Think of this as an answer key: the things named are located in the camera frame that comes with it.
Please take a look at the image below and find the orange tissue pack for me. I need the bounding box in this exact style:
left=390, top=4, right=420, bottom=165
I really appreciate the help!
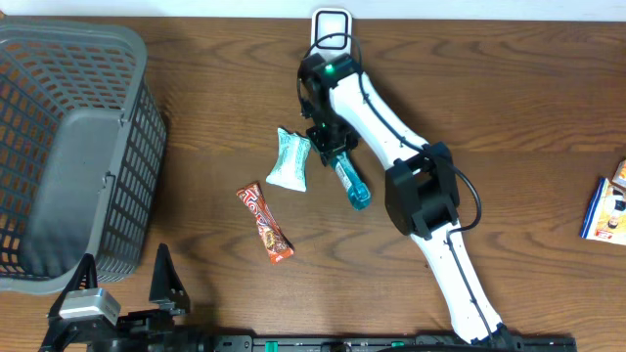
left=612, top=160, right=626, bottom=190

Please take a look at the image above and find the light green wet wipes pack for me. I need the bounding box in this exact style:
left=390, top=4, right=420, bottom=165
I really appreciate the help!
left=266, top=127, right=311, bottom=193

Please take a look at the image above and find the grey plastic shopping basket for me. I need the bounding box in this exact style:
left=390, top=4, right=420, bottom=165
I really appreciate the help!
left=1, top=18, right=167, bottom=294

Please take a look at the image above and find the white barcode scanner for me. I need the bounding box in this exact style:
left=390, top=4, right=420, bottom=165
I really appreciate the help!
left=310, top=8, right=352, bottom=60

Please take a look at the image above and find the yellow snack bag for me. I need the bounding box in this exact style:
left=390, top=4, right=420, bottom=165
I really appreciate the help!
left=580, top=178, right=625, bottom=245

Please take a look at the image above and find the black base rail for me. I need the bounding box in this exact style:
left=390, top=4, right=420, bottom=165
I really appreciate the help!
left=204, top=334, right=578, bottom=352

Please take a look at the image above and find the red chocolate bar wrapper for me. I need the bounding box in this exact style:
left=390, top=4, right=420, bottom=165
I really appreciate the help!
left=237, top=182, right=294, bottom=264

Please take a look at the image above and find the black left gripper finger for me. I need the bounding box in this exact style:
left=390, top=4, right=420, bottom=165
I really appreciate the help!
left=48, top=253, right=98, bottom=316
left=149, top=243, right=190, bottom=313

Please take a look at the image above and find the blue mouthwash bottle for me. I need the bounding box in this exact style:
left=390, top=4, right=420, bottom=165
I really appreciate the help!
left=331, top=152, right=372, bottom=211

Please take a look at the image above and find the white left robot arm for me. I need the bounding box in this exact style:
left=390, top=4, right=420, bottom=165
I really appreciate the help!
left=40, top=243, right=213, bottom=352

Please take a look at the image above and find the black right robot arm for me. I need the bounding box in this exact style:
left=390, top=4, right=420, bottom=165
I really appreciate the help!
left=296, top=54, right=504, bottom=346

